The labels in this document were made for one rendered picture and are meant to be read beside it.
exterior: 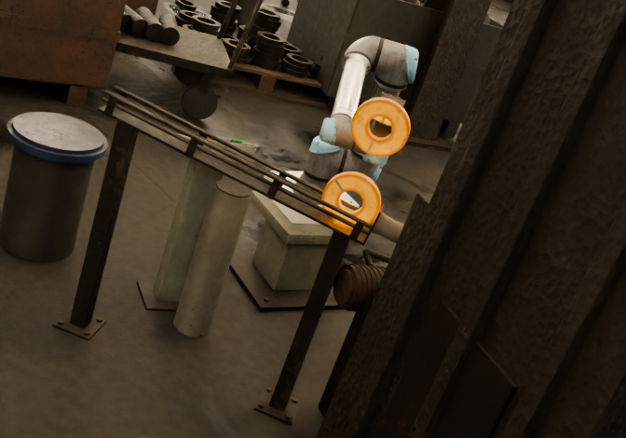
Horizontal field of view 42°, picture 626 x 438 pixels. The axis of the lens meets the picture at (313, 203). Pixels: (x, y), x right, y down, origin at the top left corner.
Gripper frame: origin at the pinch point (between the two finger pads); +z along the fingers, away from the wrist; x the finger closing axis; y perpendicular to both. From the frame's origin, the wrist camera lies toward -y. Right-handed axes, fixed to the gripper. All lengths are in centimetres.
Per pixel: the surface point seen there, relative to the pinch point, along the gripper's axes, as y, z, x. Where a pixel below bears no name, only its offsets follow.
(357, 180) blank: -16.9, 4.8, -0.4
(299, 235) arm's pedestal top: -49, -62, -14
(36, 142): -45, -24, -99
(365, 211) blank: -23.8, 3.0, 4.6
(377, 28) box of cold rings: 49, -308, -34
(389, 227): -25.6, 3.1, 12.1
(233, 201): -39, -19, -33
